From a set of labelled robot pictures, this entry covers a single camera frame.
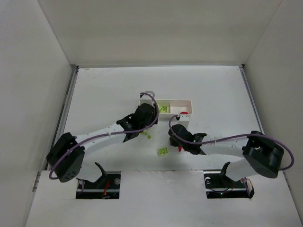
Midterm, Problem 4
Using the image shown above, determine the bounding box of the green 2x2 lego brick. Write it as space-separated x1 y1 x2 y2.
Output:
159 105 168 113

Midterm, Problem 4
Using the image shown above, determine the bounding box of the green 2x2 lego plate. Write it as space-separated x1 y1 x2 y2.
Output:
158 148 169 156

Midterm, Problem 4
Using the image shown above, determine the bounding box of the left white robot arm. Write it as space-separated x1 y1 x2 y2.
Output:
46 103 159 183

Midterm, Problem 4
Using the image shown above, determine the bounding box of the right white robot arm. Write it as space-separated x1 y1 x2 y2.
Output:
168 124 284 181

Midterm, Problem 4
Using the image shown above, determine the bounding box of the white divided container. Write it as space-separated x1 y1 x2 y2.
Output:
156 99 192 120

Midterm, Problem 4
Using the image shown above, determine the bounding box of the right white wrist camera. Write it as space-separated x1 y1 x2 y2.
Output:
178 113 190 129

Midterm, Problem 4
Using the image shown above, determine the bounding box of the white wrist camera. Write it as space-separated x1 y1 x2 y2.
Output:
178 113 190 129
139 91 155 105

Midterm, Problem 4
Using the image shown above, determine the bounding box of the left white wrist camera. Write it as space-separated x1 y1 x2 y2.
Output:
139 91 155 105

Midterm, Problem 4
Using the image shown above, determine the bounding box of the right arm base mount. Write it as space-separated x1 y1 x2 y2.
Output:
204 162 255 199

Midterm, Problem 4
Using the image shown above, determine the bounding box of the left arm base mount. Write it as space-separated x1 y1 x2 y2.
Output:
75 162 121 200

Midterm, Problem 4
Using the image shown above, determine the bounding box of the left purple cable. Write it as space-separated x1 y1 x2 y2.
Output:
48 92 159 179

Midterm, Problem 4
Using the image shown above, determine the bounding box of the purple cable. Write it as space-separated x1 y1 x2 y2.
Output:
48 92 159 179
168 114 294 171

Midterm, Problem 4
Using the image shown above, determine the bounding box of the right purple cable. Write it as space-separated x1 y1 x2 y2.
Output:
168 114 294 171

